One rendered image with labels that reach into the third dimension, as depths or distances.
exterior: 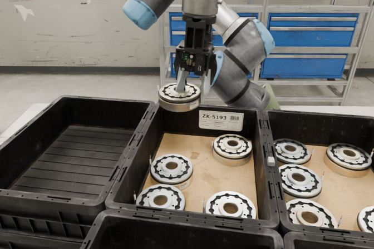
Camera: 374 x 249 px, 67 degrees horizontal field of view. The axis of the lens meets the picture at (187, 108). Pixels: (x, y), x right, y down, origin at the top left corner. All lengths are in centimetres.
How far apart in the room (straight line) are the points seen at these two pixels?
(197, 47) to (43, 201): 41
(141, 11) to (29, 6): 311
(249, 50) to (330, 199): 48
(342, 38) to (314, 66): 31
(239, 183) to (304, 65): 209
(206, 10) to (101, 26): 292
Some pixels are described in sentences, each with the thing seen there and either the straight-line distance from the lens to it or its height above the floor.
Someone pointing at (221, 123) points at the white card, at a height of 88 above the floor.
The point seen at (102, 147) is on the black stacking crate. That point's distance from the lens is 85.
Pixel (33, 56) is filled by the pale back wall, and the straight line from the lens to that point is 390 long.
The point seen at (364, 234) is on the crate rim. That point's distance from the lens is 55.
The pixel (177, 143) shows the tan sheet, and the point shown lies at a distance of 83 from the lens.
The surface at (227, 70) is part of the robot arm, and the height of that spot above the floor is 98.
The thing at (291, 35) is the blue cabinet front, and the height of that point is 70.
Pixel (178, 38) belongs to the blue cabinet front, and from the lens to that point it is 246.
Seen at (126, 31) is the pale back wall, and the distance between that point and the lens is 340.
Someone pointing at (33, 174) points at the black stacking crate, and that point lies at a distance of 82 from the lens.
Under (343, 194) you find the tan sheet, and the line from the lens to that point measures 76.
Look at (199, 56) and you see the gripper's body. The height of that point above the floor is 112.
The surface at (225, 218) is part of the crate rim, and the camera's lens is 51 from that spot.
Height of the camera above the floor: 131
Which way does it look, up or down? 29 degrees down
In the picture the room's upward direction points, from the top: straight up
